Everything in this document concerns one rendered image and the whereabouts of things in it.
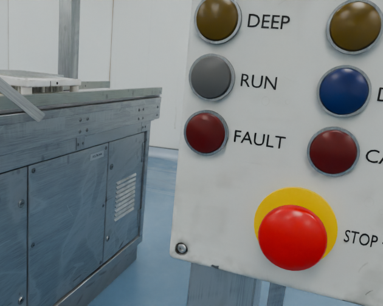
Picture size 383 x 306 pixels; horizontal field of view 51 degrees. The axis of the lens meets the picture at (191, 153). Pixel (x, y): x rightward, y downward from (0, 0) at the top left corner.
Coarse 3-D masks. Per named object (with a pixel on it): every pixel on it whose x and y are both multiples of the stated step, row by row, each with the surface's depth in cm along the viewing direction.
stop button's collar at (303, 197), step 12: (276, 192) 25; (288, 192) 25; (300, 192) 25; (312, 192) 25; (264, 204) 26; (276, 204) 26; (288, 204) 25; (300, 204) 25; (312, 204) 25; (324, 204) 25; (264, 216) 26; (324, 216) 25; (336, 228) 25; (348, 240) 25; (360, 240) 25; (372, 240) 24
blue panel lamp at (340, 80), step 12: (336, 72) 23; (348, 72) 22; (324, 84) 23; (336, 84) 23; (348, 84) 23; (360, 84) 22; (324, 96) 23; (336, 96) 23; (348, 96) 23; (360, 96) 22; (336, 108) 23; (348, 108) 23
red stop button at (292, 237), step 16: (288, 208) 23; (304, 208) 23; (272, 224) 23; (288, 224) 23; (304, 224) 23; (320, 224) 23; (272, 240) 23; (288, 240) 23; (304, 240) 23; (320, 240) 23; (272, 256) 24; (288, 256) 23; (304, 256) 23; (320, 256) 23
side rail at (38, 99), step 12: (0, 96) 93; (24, 96) 100; (36, 96) 104; (48, 96) 109; (60, 96) 114; (72, 96) 119; (84, 96) 125; (96, 96) 131; (108, 96) 139; (120, 96) 147; (132, 96) 156; (0, 108) 93; (12, 108) 97
